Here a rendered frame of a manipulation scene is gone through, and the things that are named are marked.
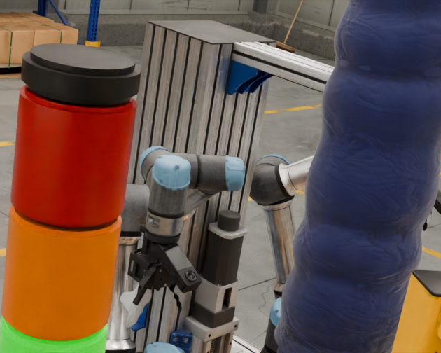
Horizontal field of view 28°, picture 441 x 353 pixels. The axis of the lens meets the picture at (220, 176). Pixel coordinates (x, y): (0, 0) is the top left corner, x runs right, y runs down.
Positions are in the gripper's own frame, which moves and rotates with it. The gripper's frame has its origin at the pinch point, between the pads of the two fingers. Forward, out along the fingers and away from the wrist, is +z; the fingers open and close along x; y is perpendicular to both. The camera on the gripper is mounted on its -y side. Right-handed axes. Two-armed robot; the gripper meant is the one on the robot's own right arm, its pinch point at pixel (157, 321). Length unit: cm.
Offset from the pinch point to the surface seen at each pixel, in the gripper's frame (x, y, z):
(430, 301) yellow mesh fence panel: 50, -82, -57
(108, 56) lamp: 94, -86, -82
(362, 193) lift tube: -4, -40, -43
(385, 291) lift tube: -11, -45, -25
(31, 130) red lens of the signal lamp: 97, -86, -79
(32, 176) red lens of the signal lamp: 97, -86, -77
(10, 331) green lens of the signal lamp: 97, -86, -69
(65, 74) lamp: 97, -87, -82
